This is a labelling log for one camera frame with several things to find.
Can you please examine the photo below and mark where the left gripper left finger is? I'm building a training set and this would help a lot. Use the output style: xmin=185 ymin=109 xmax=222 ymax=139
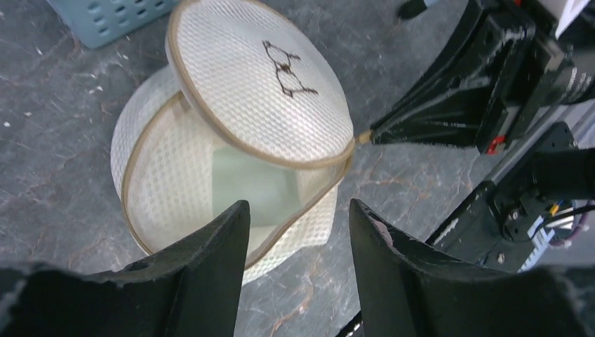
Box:
xmin=1 ymin=200 xmax=250 ymax=336

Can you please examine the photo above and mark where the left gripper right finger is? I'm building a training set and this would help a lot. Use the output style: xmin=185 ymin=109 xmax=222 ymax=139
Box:
xmin=349 ymin=199 xmax=594 ymax=336

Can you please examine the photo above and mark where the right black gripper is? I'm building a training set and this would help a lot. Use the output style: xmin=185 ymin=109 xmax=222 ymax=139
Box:
xmin=369 ymin=1 xmax=594 ymax=154

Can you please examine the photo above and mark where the pale green bra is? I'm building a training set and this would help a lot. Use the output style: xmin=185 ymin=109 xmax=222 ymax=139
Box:
xmin=213 ymin=147 xmax=302 ymax=228

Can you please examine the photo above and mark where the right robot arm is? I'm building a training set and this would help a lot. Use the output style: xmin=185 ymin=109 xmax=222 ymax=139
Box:
xmin=370 ymin=1 xmax=594 ymax=247

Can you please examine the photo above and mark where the light blue plastic basket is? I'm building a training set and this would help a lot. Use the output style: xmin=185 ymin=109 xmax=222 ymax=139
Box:
xmin=48 ymin=0 xmax=179 ymax=48

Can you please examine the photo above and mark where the white cable tray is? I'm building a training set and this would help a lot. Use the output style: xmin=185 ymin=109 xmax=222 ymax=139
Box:
xmin=518 ymin=216 xmax=576 ymax=272

